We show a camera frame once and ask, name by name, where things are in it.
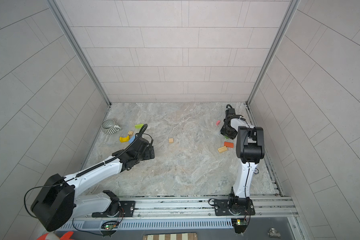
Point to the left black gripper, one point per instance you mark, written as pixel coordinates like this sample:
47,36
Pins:
149,156

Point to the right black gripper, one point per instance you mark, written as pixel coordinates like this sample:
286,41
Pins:
224,131

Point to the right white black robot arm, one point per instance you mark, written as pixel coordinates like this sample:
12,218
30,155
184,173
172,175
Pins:
250,149

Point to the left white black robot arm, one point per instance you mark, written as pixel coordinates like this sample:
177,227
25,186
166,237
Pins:
61,198

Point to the blue wood block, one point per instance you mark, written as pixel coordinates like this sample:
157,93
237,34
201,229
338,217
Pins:
132,139

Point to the red flat wood block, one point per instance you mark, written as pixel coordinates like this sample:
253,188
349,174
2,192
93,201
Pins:
228,144

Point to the natural long wood block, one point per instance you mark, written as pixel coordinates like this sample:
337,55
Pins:
222,149

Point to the yellow arch wood block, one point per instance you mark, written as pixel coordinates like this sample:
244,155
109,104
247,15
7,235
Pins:
124,139

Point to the lime green long block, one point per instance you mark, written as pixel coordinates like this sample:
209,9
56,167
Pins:
139,126

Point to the grey ribbed ceramic mug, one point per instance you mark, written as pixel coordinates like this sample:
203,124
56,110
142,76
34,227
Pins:
109,127

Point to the left green circuit board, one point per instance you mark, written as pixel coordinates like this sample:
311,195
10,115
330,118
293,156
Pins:
110,226

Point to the green circuit board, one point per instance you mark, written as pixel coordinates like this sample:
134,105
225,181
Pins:
239,225
110,226

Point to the right green circuit board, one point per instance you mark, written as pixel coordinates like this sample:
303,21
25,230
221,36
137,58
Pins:
239,225

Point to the striped wood board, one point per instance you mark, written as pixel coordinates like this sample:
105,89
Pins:
179,236

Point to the small metal clamp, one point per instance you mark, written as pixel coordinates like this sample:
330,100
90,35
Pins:
273,233

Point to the red white object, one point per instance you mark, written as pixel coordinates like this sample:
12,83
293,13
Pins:
53,236

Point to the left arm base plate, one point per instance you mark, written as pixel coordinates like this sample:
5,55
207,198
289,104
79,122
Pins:
126,208

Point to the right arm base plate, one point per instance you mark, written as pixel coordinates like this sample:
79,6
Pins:
222,207

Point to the grey slotted cable duct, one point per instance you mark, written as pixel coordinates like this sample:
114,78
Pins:
152,224

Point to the aluminium mounting rail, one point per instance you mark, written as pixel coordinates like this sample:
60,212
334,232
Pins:
203,207

